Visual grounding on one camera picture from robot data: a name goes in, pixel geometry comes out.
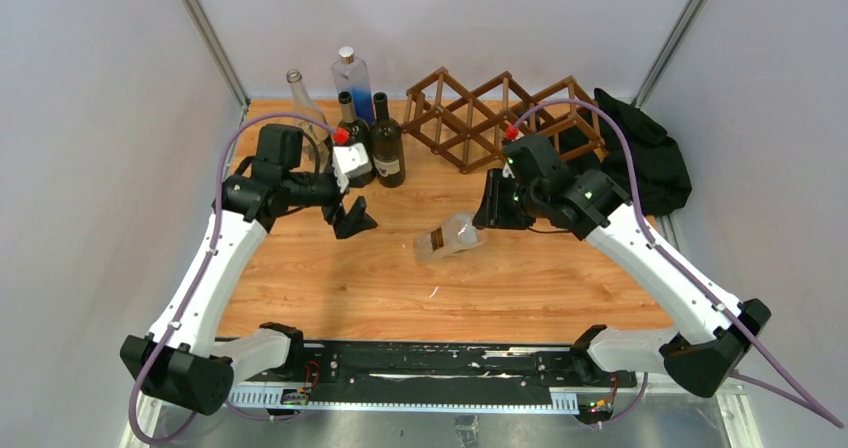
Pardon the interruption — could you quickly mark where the clear bottle black label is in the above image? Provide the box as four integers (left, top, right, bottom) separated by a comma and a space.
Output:
286, 69, 332, 171

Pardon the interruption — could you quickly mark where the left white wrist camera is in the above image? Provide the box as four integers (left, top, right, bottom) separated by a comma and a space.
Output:
332, 142, 372, 194

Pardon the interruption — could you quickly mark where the black cloth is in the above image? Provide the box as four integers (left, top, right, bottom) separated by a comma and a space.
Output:
567, 88, 692, 216

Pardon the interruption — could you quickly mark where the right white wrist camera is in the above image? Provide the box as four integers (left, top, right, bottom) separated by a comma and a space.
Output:
501, 136, 522, 179

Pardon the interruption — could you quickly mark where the blue square glass bottle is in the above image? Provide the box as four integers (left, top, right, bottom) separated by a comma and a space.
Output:
331, 46, 375, 125

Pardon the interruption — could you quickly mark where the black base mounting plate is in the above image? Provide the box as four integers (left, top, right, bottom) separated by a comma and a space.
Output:
229, 340, 638, 414

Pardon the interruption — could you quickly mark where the purple cable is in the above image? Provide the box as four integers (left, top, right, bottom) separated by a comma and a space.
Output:
127, 112, 351, 446
504, 97, 846, 430

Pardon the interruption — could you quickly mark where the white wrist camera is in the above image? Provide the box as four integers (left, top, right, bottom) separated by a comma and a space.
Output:
501, 136, 522, 179
332, 142, 372, 194

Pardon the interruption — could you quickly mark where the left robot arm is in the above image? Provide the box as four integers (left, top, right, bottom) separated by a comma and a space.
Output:
120, 124, 377, 415

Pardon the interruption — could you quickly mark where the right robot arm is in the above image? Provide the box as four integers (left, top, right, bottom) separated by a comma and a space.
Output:
473, 134, 771, 398

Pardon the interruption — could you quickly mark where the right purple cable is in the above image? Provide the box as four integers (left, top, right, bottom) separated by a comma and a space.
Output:
504, 97, 846, 430

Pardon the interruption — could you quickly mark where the clear bottle black cap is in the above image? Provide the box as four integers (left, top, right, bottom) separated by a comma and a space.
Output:
413, 212, 486, 263

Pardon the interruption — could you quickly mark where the olive green wine bottle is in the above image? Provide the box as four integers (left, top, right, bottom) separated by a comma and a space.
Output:
338, 91, 376, 188

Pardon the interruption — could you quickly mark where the dark wine bottle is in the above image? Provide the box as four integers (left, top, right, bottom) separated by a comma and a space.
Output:
370, 92, 406, 188

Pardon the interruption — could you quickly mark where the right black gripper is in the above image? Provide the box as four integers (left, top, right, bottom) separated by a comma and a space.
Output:
473, 168, 546, 230

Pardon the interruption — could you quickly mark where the brown wooden wine rack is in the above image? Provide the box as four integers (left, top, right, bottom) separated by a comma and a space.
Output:
401, 67, 607, 174

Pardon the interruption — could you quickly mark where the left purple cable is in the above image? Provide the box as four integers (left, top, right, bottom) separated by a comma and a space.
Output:
127, 112, 351, 446

